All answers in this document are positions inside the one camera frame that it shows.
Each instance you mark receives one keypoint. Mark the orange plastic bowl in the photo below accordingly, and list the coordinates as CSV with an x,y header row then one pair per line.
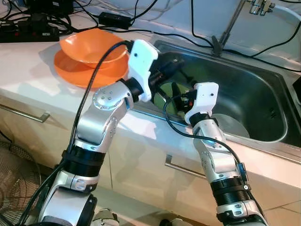
x,y
89,44

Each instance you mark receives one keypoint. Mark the orange plastic plate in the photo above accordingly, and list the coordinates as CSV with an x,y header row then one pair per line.
x,y
75,75

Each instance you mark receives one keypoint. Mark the green plate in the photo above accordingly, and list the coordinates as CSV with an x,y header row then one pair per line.
x,y
171,101

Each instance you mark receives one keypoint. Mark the chrome faucet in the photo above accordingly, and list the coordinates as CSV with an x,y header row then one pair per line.
x,y
217,46

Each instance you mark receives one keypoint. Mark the round steel dish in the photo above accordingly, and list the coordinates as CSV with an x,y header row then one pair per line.
x,y
235,127

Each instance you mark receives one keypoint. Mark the stainless steel sink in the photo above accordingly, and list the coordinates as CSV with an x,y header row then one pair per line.
x,y
254,84

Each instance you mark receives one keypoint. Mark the black power adapter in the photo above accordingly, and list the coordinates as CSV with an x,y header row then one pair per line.
x,y
115,20

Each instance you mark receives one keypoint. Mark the black electronic device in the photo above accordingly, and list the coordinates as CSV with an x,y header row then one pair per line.
x,y
49,5

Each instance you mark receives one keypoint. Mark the black power strip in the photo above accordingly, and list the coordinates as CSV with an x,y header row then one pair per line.
x,y
28,32

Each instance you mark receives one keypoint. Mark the grey robot left foot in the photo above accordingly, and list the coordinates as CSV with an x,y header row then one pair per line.
x,y
107,219

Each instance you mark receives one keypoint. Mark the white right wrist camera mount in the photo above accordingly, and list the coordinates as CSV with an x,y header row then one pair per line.
x,y
204,96

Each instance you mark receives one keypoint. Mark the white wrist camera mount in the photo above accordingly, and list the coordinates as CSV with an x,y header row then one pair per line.
x,y
204,96
141,61

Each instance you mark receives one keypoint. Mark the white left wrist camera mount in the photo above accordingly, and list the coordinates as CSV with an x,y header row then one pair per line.
x,y
141,61

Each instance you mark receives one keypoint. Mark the chrome wall valve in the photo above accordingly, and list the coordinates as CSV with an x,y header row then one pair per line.
x,y
261,5

